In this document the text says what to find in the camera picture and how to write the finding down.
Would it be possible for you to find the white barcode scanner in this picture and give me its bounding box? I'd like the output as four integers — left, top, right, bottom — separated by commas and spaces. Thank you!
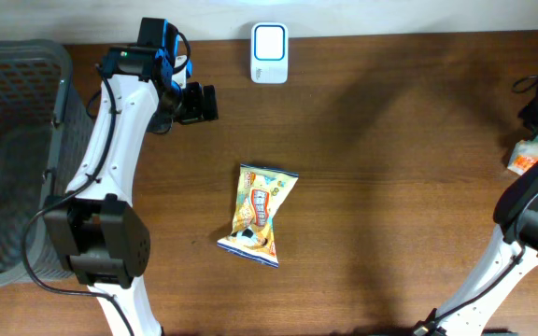
250, 22, 290, 84

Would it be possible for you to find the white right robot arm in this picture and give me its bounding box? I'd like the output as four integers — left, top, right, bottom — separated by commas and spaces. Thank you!
412, 75, 538, 336

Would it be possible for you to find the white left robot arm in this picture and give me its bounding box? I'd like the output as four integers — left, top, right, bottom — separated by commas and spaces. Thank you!
42, 18, 219, 335

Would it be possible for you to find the orange small box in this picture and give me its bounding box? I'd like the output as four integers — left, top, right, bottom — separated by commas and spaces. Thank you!
507, 136, 538, 175

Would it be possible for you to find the yellow snack bag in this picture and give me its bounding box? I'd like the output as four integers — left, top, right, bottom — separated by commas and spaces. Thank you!
217, 164, 299, 268

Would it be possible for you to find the grey plastic basket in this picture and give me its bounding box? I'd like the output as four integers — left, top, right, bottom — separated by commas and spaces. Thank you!
0, 39, 93, 287

